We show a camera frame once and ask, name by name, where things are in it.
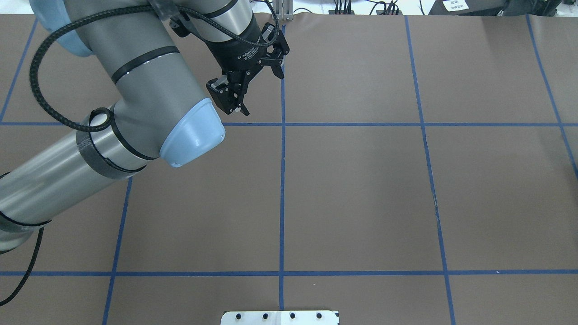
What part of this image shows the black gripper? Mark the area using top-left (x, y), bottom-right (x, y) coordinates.
top-left (206, 16), bottom-right (290, 116)

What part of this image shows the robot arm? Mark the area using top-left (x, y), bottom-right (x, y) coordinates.
top-left (1, 0), bottom-right (289, 253)

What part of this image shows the aluminium frame post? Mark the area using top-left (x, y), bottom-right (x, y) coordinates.
top-left (272, 0), bottom-right (294, 21)

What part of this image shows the black braided camera cable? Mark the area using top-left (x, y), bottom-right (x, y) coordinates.
top-left (0, 0), bottom-right (277, 306)

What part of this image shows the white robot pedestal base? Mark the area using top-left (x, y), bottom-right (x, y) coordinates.
top-left (220, 310), bottom-right (340, 325)

